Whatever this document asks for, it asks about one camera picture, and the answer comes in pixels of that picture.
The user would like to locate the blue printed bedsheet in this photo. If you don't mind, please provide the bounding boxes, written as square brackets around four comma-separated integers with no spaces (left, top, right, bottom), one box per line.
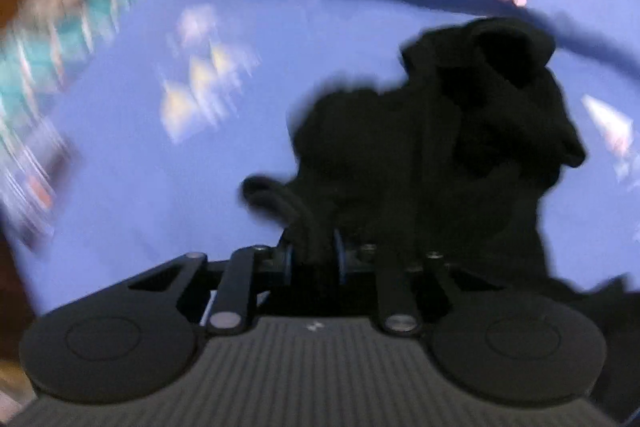
[8,0,639,313]

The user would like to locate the teal patterned pillow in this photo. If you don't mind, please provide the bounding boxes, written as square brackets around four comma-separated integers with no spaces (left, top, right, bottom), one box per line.
[1,0,134,148]

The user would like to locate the black pants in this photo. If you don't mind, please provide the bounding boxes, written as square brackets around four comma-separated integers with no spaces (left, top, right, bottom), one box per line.
[241,17,639,421]

